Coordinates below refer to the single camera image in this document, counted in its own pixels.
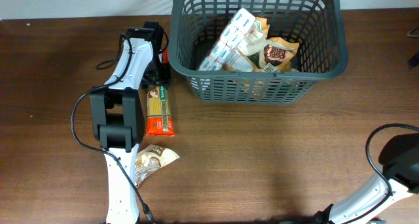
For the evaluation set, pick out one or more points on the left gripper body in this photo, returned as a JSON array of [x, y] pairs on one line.
[[158, 72]]

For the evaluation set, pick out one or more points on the orange spaghetti packet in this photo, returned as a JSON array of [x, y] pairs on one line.
[[159, 117]]

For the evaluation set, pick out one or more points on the white tissue multipack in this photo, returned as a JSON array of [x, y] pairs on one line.
[[233, 33]]

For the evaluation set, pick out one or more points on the brown white snack pouch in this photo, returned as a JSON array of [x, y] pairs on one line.
[[152, 159]]

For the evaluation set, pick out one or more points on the orange snack bag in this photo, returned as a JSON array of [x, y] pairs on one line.
[[260, 54]]

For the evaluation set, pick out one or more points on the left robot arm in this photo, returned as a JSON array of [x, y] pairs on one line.
[[117, 115]]

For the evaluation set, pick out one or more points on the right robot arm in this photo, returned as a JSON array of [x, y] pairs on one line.
[[396, 178]]

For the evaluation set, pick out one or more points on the grey plastic basket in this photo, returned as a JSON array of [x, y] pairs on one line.
[[316, 25]]

